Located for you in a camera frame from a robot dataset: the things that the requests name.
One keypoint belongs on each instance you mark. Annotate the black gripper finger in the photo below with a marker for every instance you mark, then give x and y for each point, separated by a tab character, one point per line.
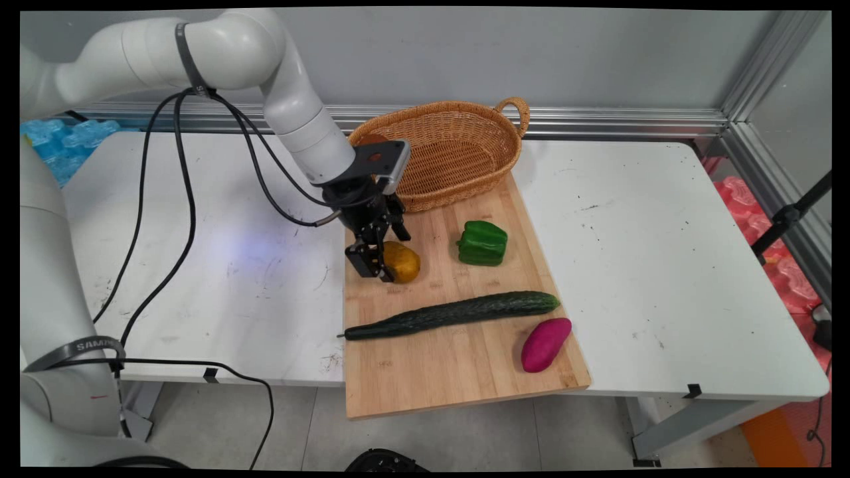
366	260
401	227

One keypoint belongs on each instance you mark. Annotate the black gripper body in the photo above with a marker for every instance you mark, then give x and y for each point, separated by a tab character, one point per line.
365	209

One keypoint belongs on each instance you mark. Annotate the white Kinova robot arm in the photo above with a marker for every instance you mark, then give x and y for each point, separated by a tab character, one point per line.
60	279

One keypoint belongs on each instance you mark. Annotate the red toy tomato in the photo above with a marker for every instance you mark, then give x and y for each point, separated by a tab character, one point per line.
372	139

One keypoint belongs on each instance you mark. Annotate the green toy bell pepper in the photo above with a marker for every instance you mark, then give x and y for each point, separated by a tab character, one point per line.
483	243

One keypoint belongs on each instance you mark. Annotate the woven wicker basket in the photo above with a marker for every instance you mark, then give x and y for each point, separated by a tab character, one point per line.
458	159

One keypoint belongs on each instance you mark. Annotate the dark green toy cucumber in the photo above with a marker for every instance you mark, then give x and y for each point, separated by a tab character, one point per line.
458	312

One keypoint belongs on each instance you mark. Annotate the wooden cutting board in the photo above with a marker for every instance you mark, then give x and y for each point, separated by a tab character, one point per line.
451	365

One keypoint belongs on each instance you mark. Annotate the purple toy sweet potato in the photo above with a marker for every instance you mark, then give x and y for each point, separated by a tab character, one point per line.
544	344

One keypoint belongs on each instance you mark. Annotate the black tape piece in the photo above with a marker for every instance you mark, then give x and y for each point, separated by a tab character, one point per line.
692	390
211	375

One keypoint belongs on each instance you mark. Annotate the black round device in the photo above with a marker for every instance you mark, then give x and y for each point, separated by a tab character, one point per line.
385	460

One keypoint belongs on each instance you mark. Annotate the grey table leg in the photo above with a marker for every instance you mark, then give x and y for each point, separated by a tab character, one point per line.
697	425
141	411

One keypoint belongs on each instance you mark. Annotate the blue foam sheet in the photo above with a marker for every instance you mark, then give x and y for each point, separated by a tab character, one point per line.
63	146

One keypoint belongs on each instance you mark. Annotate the black tripod stand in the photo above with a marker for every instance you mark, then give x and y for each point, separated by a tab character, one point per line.
787	216

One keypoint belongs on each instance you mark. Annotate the red foam sheet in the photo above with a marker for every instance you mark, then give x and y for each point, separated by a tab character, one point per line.
787	279

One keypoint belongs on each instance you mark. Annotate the black power adapter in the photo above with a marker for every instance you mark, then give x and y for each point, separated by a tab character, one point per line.
823	328

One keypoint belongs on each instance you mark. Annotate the aluminium back frame rail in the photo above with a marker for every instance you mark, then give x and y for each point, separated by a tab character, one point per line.
597	123

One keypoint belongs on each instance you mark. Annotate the aluminium side frame rail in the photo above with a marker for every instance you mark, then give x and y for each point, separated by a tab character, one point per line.
777	192

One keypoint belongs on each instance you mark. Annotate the aluminium frame post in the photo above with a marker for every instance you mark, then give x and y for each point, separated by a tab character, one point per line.
773	60

